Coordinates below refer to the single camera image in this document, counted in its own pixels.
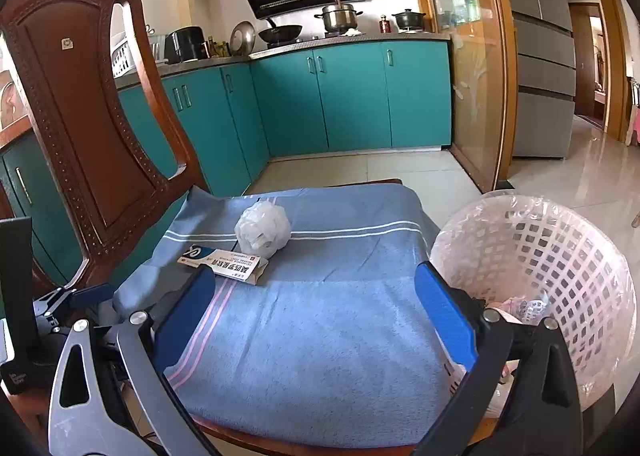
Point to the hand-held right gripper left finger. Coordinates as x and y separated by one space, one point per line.
187 316

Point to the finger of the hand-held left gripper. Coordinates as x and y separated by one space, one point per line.
92 295

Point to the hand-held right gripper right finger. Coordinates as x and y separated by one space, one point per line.
445 316

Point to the white medicine box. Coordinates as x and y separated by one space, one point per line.
225 263

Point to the white plastic mesh basket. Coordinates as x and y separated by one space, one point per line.
575 256

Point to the teal side cabinet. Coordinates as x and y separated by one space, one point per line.
30 186

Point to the blue striped towel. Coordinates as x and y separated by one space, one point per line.
310 336

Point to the carved wooden chair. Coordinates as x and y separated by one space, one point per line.
90 111

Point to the cardboard box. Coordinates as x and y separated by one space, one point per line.
12 101

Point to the white dish rack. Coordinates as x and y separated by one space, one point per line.
122 61

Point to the teal lower kitchen cabinets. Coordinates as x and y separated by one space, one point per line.
350 96

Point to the wood framed glass door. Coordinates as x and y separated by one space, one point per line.
465 61

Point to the black air fryer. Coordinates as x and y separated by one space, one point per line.
184 45

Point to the row of condiment bottles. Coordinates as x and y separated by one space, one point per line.
217 49

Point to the pink cloth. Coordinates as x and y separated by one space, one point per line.
635 124

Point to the grey refrigerator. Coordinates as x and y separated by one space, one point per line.
540 61

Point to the steel pan lid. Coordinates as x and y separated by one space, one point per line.
243 39

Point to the red bottle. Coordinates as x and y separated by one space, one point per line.
384 25

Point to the black clay pot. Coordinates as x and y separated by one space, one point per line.
409 20

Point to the black wok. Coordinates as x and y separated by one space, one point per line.
282 33

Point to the steel stock pot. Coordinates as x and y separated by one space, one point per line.
339 19

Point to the wooden door frame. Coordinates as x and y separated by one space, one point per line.
612 61

